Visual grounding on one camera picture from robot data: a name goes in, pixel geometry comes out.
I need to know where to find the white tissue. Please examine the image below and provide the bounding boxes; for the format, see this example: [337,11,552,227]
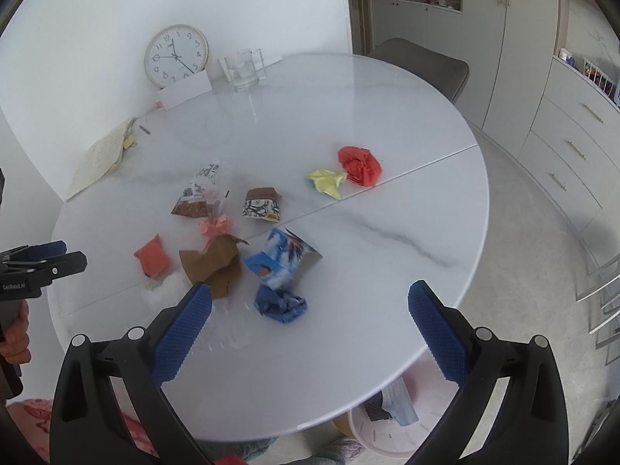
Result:
[141,272,191,313]

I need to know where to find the clear snack bag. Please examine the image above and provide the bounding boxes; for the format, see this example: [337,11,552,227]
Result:
[171,163,230,219]

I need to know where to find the red paper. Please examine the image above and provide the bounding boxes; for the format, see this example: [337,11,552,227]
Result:
[338,146,382,187]

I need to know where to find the white slotted trash bin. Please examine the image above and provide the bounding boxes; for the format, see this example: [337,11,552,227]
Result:
[348,376,452,458]

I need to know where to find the person's left hand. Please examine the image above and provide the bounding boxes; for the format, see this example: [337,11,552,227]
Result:
[0,301,31,365]

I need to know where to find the red floral jacket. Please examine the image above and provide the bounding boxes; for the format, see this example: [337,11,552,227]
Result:
[7,399,158,463]

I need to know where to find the orange red packet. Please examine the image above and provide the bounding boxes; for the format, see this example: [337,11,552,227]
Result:
[133,234,170,278]

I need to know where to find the beige paper notebook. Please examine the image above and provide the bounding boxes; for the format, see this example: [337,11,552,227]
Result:
[65,119,134,202]

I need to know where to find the grey step stool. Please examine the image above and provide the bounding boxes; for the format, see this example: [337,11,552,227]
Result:
[589,308,619,366]

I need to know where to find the yellow sticky notes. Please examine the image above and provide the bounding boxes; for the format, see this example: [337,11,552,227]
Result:
[123,136,137,150]

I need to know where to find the white step stool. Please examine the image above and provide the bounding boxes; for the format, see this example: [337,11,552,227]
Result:
[576,255,619,335]

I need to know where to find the brown torn paper bag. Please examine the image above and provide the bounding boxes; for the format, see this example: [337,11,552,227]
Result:
[179,234,247,299]

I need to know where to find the clear plastic bag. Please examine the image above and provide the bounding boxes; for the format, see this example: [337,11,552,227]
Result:
[201,298,260,351]

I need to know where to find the pink crumpled paper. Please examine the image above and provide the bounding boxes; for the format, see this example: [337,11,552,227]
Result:
[198,214,233,252]

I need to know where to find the blue crumpled paper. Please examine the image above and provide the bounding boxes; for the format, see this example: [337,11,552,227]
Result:
[254,286,308,323]

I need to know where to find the brown white snack wrapper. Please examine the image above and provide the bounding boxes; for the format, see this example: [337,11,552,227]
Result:
[242,187,281,222]

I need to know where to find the blue white printed carton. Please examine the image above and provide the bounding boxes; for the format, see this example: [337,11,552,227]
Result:
[244,228,322,291]

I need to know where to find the clear glass cup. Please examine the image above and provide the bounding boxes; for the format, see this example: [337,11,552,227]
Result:
[224,49,266,91]

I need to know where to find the white drawer cabinet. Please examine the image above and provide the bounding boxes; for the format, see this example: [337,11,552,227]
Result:
[518,58,619,232]

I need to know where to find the yellow crumpled paper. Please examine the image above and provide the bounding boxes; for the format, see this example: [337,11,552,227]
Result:
[306,169,348,200]

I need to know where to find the grey upholstered chair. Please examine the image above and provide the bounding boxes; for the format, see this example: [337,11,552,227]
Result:
[369,38,470,104]

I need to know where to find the tall white wardrobe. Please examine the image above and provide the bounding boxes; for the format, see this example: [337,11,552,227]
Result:
[371,0,559,157]

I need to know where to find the round white wall clock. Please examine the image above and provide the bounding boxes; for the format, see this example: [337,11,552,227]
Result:
[144,24,210,89]

